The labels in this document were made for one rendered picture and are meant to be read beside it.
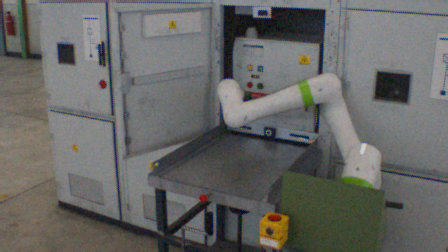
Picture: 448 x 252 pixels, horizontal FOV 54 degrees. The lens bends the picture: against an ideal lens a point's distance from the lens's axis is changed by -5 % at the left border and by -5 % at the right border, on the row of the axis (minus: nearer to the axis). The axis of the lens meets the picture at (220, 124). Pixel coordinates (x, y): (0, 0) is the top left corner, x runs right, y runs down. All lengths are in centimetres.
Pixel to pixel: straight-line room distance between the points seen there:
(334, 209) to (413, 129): 80
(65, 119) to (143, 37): 130
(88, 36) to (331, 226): 203
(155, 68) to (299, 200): 107
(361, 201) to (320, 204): 15
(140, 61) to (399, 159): 136
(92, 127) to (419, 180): 209
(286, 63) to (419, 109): 71
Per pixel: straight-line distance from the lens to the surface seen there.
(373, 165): 177
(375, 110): 228
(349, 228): 164
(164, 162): 214
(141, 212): 318
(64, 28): 321
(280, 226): 159
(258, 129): 255
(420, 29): 220
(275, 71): 245
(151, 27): 226
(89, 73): 311
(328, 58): 230
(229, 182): 201
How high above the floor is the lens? 169
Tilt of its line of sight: 18 degrees down
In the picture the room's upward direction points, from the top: straight up
